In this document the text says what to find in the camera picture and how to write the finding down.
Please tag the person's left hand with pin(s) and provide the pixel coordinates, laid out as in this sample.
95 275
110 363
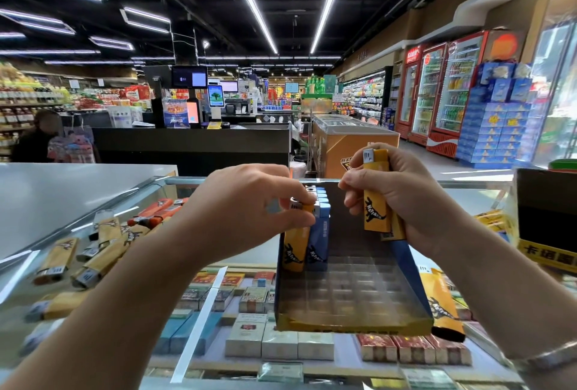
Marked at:
243 214

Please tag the person's right hand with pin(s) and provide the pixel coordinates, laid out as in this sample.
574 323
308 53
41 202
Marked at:
419 205

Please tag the row of blue lighters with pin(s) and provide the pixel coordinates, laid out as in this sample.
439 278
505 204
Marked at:
319 236

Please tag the pile of blue yellow lighters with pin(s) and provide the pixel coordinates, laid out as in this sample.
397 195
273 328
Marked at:
442 304

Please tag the blue yellow lighter display box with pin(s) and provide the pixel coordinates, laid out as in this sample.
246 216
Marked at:
361 299

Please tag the black yellow display box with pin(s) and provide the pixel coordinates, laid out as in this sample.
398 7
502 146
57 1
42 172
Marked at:
550 214

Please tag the pile of yellow red lighters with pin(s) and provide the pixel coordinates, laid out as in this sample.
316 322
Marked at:
90 259

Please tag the person's right forearm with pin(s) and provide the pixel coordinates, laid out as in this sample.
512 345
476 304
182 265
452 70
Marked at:
505 299

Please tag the glass display case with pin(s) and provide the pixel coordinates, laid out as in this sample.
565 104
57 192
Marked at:
469 183

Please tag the stack of blue cartons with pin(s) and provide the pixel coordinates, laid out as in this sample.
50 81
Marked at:
496 119

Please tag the black checkout counter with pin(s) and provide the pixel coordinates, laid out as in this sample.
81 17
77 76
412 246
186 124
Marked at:
189 151

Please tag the brown cardboard carton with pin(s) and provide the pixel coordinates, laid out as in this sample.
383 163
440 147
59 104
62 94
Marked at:
347 146

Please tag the red drink fridge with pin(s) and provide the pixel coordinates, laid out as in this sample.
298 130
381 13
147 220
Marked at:
427 95
407 92
457 95

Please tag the blue poster screen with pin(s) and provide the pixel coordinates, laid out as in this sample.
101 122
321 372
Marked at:
176 114

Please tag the small checkout screen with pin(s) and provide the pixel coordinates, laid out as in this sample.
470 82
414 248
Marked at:
216 96

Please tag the open refrigerated chiller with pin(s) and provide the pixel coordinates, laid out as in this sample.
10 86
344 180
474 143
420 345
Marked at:
365 96

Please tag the row of cigarette packs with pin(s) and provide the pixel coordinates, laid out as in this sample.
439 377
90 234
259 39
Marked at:
279 345

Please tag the black checkout monitor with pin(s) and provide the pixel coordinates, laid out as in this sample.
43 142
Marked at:
189 78

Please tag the red green container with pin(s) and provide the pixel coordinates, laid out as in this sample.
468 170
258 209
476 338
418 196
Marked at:
563 165

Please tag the orange round sign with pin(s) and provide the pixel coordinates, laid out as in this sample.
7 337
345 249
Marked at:
503 45

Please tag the glass entrance doors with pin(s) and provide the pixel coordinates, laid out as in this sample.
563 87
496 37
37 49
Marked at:
557 87

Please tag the hanging plastic bags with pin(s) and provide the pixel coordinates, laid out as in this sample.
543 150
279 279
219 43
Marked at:
72 146

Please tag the long ceiling light strip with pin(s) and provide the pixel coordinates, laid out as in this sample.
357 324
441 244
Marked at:
331 2
250 2

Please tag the grocery rack with bottles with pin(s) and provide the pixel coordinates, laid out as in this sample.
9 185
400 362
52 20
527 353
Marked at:
27 105

